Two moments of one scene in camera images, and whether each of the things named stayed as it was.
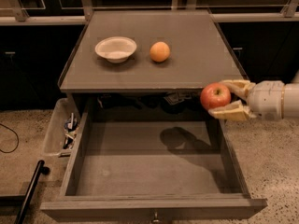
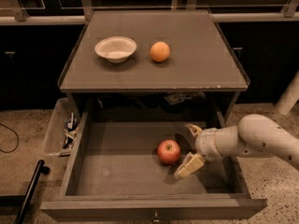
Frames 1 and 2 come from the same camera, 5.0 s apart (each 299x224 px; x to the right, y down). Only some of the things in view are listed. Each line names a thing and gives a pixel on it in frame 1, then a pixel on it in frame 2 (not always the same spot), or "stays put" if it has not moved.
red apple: x=215 y=95 to x=168 y=151
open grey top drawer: x=153 y=171 stays put
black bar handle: x=40 y=170 stays put
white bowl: x=116 y=49 stays put
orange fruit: x=160 y=51 stays put
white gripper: x=267 y=97 to x=206 y=144
